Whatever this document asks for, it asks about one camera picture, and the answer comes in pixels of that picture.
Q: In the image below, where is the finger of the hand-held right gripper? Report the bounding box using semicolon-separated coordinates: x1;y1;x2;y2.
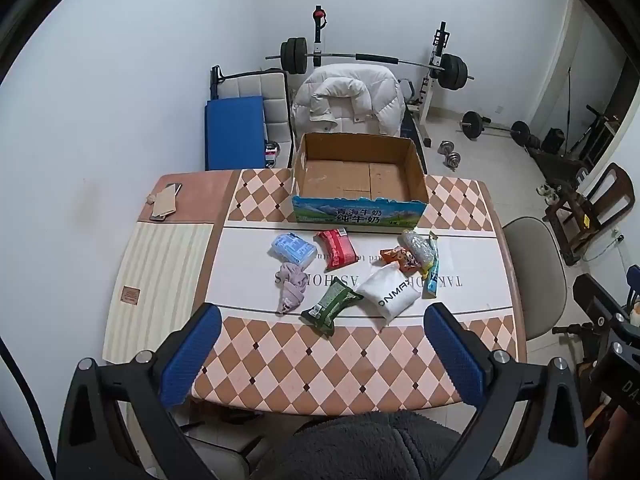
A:
572;274;637;333

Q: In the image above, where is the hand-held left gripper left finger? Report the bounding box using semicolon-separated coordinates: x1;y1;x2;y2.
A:
57;302;223;480

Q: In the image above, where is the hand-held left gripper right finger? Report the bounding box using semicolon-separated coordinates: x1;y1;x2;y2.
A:
424;302;588;480

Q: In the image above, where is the long blue packet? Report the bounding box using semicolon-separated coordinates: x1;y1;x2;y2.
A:
424;231;441;299

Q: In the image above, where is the white soft pouch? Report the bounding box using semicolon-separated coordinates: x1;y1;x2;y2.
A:
359;264;421;320

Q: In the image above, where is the orange snack bag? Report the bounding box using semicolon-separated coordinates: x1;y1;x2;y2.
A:
380;246;423;273

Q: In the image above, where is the grey cloth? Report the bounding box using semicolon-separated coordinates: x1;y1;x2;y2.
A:
275;262;310;317

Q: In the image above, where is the green packet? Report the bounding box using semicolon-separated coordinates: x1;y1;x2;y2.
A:
300;278;363;337

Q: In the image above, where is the blue tissue pack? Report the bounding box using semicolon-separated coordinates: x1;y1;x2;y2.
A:
271;232;318;267

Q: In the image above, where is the red snack packet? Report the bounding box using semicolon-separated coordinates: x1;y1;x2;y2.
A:
314;228;357;267

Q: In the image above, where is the printed cardboard box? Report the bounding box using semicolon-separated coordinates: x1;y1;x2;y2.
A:
291;132;429;224

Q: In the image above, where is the person's right forearm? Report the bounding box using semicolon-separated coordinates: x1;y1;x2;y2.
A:
597;406;640;480

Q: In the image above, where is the grey round chair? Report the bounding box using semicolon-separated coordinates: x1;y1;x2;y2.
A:
501;216;568;341

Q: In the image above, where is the dark wooden chair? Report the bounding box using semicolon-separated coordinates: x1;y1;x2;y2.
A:
542;162;636;267

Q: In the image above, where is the person's grey fleece garment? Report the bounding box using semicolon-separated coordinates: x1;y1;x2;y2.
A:
250;410;501;480

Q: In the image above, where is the black exercise machine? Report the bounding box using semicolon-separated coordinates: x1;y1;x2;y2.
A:
527;105;626;181

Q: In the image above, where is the small cardboard piece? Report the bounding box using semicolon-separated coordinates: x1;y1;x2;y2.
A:
151;187;179;218

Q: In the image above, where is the smartphone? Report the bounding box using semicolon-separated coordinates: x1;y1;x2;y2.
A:
150;183;183;222

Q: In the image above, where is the short barbell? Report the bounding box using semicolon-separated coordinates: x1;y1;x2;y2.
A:
459;111;532;147

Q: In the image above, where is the black weight bench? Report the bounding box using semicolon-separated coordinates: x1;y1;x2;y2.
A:
397;77;432;173

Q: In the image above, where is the blue folded mat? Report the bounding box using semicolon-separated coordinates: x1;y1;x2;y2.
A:
204;96;267;171

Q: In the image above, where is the white barbell rack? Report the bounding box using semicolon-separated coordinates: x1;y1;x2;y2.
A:
311;5;451;148

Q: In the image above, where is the white padded chair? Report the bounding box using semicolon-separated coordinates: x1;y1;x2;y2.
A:
210;66;293;168

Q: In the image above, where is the white puffer jacket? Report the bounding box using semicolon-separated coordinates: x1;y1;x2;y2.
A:
291;63;407;138

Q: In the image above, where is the barbell with black plates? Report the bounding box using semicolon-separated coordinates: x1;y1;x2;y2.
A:
265;37;476;92

